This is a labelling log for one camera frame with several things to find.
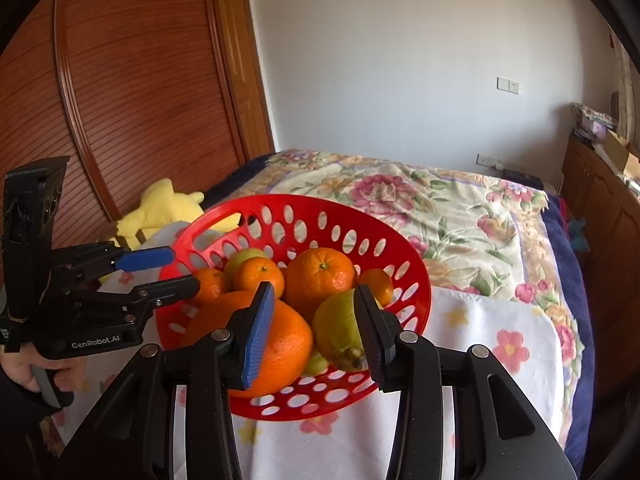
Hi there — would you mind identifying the large orange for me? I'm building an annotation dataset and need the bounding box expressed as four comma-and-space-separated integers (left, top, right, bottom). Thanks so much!
192, 268, 231, 307
182, 290, 314, 399

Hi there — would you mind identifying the small kumquat orange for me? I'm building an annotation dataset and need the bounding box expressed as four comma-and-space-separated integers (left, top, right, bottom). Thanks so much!
358, 269, 394, 308

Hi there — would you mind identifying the large green pear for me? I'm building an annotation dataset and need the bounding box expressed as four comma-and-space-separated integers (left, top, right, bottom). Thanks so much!
311, 288, 368, 372

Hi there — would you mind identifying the mandarin orange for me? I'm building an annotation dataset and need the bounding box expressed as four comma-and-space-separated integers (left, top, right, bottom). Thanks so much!
283, 247, 356, 322
232, 257, 285, 299

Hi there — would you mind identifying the mandarin orange front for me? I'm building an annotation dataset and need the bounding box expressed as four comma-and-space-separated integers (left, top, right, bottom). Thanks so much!
283, 247, 356, 322

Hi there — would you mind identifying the green apple front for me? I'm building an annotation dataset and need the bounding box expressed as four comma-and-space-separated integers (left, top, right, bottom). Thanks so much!
302, 349, 330, 377

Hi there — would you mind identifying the person's left hand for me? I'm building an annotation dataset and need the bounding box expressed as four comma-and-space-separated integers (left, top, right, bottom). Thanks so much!
0, 346, 87, 395

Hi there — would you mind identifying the yellow plush toy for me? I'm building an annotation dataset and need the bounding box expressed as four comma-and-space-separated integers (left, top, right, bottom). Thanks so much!
115, 178, 241, 252

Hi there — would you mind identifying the red perforated plastic basket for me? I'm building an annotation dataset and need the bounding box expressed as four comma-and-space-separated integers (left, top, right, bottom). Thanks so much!
160, 194, 432, 422

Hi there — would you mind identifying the white fruit-print tablecloth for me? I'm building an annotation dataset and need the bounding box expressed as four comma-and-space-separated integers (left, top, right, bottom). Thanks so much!
49, 228, 566, 480

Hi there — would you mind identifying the floral bed quilt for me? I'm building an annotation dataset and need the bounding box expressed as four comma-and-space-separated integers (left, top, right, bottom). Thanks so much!
204, 150, 594, 469

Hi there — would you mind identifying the wooden louvered wardrobe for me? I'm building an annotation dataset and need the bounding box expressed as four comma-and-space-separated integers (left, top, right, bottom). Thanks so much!
1, 0, 274, 247

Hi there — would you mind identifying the wooden sideboard cabinet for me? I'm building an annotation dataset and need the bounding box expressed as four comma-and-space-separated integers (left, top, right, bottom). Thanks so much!
561, 136, 640, 396

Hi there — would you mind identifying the stack of items on sideboard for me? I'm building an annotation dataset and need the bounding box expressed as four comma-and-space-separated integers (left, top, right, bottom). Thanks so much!
572, 102, 617, 144

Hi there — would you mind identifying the cardboard box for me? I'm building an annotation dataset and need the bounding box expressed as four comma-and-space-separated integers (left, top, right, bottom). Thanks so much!
603, 130, 640, 180

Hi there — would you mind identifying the floral patterned curtain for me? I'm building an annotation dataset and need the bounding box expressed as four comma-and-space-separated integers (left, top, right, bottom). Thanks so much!
610, 29, 639, 143

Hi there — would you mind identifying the wall power socket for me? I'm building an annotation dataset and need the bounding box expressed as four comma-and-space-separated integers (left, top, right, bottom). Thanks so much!
476, 154, 504, 171

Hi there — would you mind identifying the white wall switch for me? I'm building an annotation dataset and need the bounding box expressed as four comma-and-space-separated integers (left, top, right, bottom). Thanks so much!
497, 77, 521, 94

